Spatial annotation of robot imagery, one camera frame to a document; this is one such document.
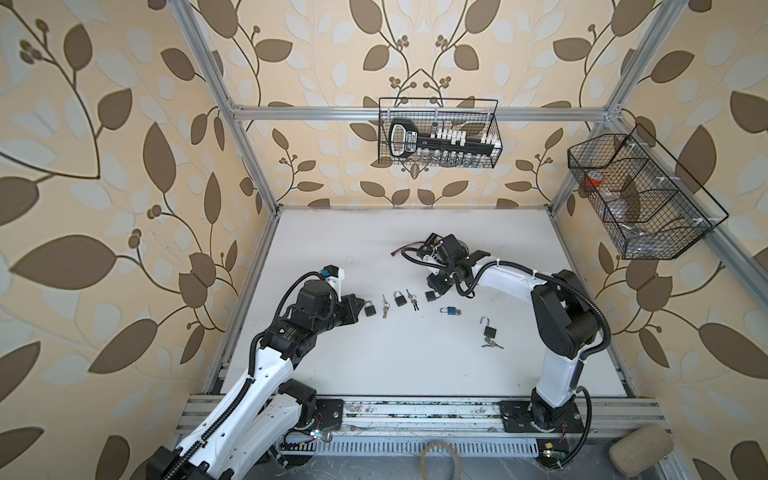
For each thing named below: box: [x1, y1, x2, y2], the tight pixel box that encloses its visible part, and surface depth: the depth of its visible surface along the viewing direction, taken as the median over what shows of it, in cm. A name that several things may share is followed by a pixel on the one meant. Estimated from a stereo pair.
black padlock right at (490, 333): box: [479, 316, 504, 349], surface depth 89 cm
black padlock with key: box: [393, 290, 407, 307], surface depth 98 cm
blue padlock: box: [439, 306, 462, 316], surface depth 95 cm
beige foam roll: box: [608, 424, 674, 477], surface depth 69 cm
